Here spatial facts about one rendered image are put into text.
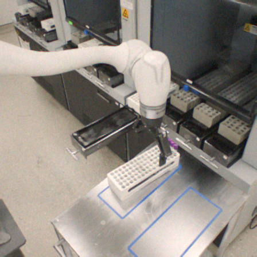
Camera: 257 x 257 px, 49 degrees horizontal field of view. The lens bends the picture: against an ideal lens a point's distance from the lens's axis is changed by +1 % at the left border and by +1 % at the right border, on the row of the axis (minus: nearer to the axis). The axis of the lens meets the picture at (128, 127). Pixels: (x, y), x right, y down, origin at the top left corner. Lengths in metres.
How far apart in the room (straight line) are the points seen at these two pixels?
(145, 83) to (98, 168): 1.51
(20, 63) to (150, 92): 0.37
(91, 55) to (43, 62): 0.17
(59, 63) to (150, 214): 0.61
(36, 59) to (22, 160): 1.80
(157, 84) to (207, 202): 0.51
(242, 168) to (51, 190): 1.40
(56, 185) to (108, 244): 1.28
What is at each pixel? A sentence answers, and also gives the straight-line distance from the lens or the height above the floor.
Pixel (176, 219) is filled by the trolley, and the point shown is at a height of 0.82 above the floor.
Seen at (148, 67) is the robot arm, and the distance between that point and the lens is 0.83.
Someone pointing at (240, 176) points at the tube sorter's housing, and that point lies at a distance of 1.36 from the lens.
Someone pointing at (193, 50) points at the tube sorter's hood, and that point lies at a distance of 1.29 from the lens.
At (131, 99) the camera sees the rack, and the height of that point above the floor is 0.87.
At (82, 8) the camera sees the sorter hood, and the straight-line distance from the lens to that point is 1.94.
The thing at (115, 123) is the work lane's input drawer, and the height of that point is 0.80.
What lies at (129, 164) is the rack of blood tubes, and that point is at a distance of 1.13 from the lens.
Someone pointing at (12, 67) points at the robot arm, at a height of 1.39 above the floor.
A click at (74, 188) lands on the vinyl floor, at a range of 2.20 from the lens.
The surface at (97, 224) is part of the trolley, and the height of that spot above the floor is 0.82.
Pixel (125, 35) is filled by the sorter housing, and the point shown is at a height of 1.07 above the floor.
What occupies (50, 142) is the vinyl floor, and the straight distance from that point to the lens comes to 2.58.
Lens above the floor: 1.75
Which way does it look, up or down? 42 degrees down
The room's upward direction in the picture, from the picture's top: 2 degrees counter-clockwise
